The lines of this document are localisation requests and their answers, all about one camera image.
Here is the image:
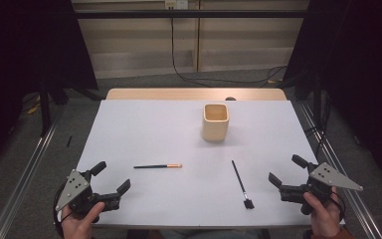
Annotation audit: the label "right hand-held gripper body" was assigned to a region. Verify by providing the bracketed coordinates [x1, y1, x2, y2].
[280, 161, 364, 216]

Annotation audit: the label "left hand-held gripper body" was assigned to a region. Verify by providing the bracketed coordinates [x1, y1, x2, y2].
[55, 168, 121, 224]

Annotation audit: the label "black makeup brush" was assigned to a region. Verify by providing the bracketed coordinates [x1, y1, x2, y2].
[231, 159, 256, 210]

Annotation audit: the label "beige square cup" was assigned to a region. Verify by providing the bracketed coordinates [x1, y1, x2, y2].
[201, 103, 231, 143]

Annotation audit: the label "person's left hand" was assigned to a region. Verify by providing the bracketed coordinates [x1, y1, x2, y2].
[61, 201, 106, 239]

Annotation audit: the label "person's right hand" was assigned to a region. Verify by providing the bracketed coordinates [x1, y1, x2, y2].
[302, 186, 344, 239]

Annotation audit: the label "white table mat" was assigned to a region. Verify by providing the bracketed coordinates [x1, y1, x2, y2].
[54, 99, 346, 229]

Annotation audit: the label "black metal stand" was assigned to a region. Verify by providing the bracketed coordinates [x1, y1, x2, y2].
[37, 75, 53, 137]

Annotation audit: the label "yellow tape strip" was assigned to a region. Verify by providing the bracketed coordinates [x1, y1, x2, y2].
[26, 103, 43, 116]

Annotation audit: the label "black curtain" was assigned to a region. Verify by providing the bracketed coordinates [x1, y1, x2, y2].
[283, 0, 382, 183]
[0, 0, 99, 175]

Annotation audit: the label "black horizontal bar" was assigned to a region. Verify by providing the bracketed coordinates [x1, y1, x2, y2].
[74, 9, 310, 20]

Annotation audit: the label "black floor cables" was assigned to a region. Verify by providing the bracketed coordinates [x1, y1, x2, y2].
[305, 96, 333, 157]

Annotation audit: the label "right hand-held gripper cable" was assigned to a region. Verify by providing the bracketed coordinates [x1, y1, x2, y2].
[330, 191, 347, 224]

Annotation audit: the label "aluminium floor rail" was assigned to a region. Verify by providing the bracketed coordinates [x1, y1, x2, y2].
[0, 108, 65, 239]
[299, 102, 382, 239]

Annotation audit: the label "black wall cable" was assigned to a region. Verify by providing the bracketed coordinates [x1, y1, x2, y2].
[169, 16, 288, 89]

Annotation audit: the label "white wall socket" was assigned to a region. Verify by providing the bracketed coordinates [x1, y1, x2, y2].
[164, 0, 190, 10]

